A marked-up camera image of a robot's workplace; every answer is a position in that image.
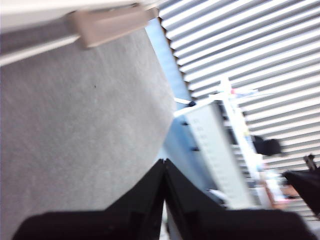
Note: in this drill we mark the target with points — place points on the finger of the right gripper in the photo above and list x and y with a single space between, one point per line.
307 185

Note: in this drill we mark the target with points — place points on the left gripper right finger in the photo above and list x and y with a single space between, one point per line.
237 225

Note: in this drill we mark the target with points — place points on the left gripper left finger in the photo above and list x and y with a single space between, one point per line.
100 225

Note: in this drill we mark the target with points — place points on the small black object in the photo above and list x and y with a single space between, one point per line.
268 146

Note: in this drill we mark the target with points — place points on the white slatted blind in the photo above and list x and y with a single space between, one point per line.
250 37

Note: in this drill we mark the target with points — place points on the white metal frame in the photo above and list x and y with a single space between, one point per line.
228 100

